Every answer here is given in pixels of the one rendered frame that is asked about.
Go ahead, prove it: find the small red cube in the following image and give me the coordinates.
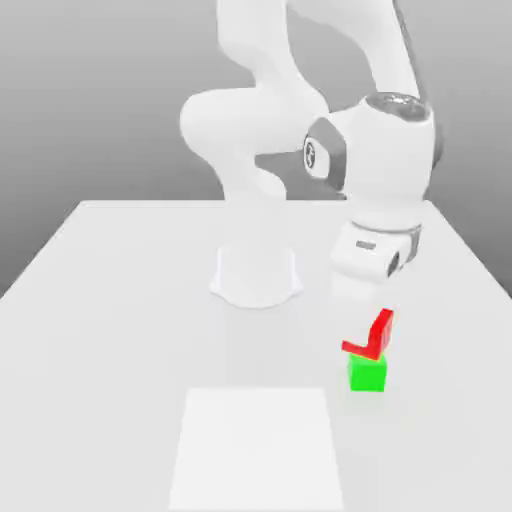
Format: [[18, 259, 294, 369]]
[[340, 307, 395, 361]]

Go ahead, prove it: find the small green cube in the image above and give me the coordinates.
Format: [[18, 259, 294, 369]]
[[347, 353, 388, 393]]

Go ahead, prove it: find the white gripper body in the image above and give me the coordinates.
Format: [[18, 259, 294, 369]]
[[330, 274, 381, 348]]

